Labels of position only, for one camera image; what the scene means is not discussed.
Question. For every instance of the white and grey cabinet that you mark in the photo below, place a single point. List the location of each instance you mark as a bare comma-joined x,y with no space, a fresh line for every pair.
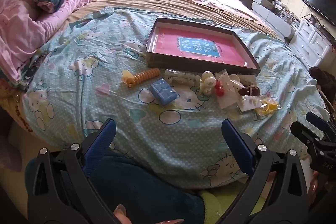
270,14

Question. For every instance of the person's right hand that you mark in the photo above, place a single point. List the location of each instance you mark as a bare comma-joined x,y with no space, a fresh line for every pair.
315,187

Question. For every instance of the white duck toy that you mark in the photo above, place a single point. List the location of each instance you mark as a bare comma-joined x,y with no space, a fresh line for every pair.
208,82

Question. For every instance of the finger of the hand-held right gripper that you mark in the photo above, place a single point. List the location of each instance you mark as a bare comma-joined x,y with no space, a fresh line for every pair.
305,133
316,120

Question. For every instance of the bag of yellow hoop earrings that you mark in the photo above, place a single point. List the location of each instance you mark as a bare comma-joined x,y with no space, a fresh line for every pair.
267,107

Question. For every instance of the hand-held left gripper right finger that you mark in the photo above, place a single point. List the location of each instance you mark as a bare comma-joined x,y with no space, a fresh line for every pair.
232,137

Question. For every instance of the small blue box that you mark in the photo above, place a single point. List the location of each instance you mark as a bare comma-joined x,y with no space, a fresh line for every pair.
162,92

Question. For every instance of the flat screen television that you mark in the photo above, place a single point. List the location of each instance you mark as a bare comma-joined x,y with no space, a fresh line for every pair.
320,1

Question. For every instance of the tan blanket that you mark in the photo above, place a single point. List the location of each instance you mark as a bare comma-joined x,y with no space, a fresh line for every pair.
162,1

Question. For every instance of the brown plush toy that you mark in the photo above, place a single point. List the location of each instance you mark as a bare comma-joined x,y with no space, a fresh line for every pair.
324,79

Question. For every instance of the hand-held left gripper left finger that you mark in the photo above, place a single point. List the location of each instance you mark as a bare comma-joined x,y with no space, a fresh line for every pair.
106,134

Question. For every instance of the clear packet with white clip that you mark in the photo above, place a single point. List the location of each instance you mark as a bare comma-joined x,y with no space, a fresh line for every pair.
181,78

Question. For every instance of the cartoon cat printed blanket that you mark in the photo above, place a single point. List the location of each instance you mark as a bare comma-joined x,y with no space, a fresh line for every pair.
105,56

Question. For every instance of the white drawer dresser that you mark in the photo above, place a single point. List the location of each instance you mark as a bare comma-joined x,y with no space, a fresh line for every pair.
312,40

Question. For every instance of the pink quilt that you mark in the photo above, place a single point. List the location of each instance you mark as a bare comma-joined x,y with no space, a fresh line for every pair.
23,27

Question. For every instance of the person's dark blue pants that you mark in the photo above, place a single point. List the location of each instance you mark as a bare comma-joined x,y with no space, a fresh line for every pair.
147,187

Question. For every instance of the person's left hand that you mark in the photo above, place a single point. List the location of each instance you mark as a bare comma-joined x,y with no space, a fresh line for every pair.
123,216

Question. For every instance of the person's green clothing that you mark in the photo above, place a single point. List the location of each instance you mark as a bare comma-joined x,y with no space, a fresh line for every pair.
225,205

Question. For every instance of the white earring card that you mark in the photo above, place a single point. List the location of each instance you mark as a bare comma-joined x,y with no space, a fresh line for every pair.
250,103

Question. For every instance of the white floral hair claw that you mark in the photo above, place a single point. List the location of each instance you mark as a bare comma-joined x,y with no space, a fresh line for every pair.
245,79

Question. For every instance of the pink heart hair stick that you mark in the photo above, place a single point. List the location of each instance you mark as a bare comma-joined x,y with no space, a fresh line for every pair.
103,89

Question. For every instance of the dark shallow cardboard box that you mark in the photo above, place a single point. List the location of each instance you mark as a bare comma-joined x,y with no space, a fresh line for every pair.
202,66

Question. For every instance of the clear plastic bag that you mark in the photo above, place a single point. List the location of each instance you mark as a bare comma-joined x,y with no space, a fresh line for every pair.
227,98

